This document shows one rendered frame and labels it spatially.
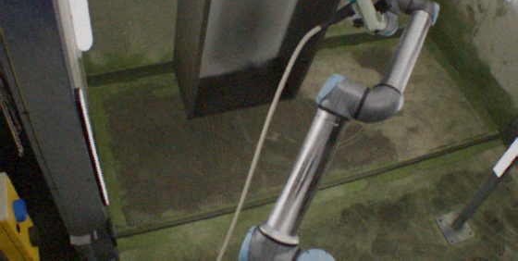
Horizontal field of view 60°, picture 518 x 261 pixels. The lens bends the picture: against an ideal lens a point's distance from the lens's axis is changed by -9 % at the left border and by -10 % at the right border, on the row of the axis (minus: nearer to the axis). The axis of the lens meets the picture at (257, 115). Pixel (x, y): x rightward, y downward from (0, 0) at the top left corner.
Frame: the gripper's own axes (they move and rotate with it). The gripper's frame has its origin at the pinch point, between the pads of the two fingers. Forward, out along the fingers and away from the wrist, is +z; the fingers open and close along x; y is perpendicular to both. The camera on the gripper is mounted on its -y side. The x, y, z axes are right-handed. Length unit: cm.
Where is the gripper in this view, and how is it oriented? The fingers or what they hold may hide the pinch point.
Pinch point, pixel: (355, 4)
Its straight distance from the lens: 173.6
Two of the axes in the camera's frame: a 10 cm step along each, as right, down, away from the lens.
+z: -5.9, -0.3, -8.1
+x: -2.7, -9.3, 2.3
